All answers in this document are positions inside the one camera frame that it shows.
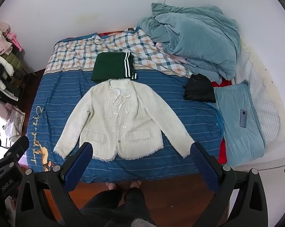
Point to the grey-blue duvet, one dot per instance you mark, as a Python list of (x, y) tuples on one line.
[(194, 35)]

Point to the white printed bag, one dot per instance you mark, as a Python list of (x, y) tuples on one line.
[(16, 123)]

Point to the red cloth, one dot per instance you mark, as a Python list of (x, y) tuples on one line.
[(224, 84)]

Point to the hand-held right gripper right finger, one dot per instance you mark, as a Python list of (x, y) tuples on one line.
[(205, 167)]

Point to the white tweed jacket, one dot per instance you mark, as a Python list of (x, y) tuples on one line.
[(123, 120)]

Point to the person's left foot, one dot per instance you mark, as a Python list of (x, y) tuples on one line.
[(111, 185)]

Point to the light blue pillow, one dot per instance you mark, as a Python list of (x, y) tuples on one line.
[(237, 141)]

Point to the person's right foot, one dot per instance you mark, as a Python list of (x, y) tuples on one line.
[(135, 185)]

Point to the person's legs in dark pants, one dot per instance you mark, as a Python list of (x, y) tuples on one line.
[(123, 205)]

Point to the person's foot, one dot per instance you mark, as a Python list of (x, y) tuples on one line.
[(111, 185), (135, 185)]

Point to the clear wall hook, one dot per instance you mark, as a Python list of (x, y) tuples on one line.
[(160, 0)]

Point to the white bed frame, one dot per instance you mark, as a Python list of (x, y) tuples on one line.
[(263, 165)]

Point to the pile of clothes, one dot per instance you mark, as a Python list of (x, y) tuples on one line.
[(4, 61)]

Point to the green garment with white stripes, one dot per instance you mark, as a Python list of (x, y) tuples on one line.
[(109, 65)]

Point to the black folded garment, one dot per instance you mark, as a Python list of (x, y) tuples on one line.
[(200, 88)]

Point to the pink clothes hanger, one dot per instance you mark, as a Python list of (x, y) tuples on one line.
[(14, 41)]

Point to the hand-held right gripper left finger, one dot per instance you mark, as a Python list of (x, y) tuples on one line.
[(77, 167)]

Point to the blue striped bedsheet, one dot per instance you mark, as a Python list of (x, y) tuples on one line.
[(62, 92)]

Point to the plaid quilt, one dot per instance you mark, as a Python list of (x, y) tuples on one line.
[(85, 52)]

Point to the white quilted mattress pad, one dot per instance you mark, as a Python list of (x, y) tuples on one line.
[(263, 94)]

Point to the blue smartphone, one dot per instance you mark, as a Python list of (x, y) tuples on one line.
[(243, 118)]

